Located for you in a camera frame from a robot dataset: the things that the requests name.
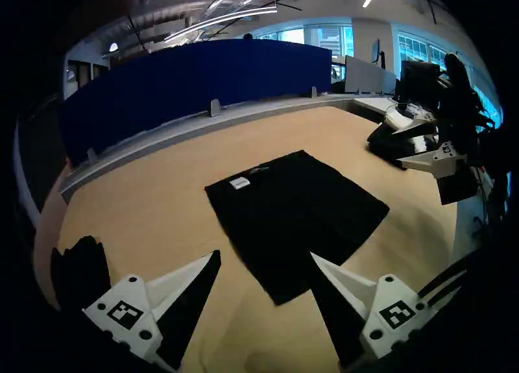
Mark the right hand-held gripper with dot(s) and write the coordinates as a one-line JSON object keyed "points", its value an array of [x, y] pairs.
{"points": [[460, 117]]}

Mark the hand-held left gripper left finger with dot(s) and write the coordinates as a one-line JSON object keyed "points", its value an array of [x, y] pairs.
{"points": [[121, 304]]}

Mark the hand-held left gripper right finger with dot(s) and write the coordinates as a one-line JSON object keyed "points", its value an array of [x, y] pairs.
{"points": [[381, 308]]}

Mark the black towel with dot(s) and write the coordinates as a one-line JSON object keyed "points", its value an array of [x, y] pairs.
{"points": [[296, 219]]}

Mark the heap of black towels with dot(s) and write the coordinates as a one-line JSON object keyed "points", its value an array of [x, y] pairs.
{"points": [[385, 144]]}

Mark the stack of black towels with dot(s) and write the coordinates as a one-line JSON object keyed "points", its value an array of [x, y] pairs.
{"points": [[81, 267]]}

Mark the black computer monitor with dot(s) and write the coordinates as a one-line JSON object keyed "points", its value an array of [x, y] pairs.
{"points": [[419, 81]]}

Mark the grey desk screen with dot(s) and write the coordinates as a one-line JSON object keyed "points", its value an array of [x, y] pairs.
{"points": [[367, 76]]}

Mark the blue desk screen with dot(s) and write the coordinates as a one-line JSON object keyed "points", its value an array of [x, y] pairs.
{"points": [[182, 85]]}

